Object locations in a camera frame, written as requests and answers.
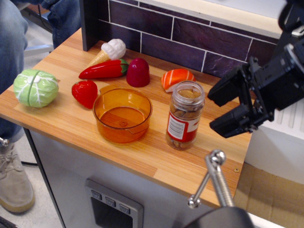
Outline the metal clamp screw handle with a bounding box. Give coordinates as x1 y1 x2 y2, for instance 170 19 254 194
188 149 235 209

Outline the orange transparent plastic pot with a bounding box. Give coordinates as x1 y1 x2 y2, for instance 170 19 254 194
93 85 153 143

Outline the green toy cabbage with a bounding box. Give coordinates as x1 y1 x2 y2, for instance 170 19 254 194
13 69 59 108

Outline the clear jar of almonds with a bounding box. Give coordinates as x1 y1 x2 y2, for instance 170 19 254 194
166 81 205 150

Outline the white toy sink unit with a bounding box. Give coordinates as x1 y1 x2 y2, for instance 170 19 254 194
245 99 304 184

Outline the grey toy oven panel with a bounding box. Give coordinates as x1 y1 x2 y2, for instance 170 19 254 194
85 179 144 228

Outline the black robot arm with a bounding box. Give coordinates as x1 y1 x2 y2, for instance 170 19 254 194
208 0 304 138

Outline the toy ice cream cone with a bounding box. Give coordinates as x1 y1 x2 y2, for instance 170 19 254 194
87 38 126 67

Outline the blue jeans leg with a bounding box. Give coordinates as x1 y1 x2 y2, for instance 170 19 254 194
0 0 28 143
41 0 81 48

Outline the orange salmon sushi toy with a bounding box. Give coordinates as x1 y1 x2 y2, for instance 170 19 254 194
161 68 196 93

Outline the red toy strawberry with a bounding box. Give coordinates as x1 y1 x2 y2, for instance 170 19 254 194
72 80 98 109

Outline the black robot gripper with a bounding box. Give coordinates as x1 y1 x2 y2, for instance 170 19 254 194
208 44 304 138

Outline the red toy chili pepper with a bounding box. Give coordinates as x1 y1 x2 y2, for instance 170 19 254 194
78 59 129 79

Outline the beige suede shoe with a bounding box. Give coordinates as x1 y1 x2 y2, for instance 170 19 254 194
0 143 35 213

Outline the dark red toy egg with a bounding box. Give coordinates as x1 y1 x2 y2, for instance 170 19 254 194
126 58 150 87

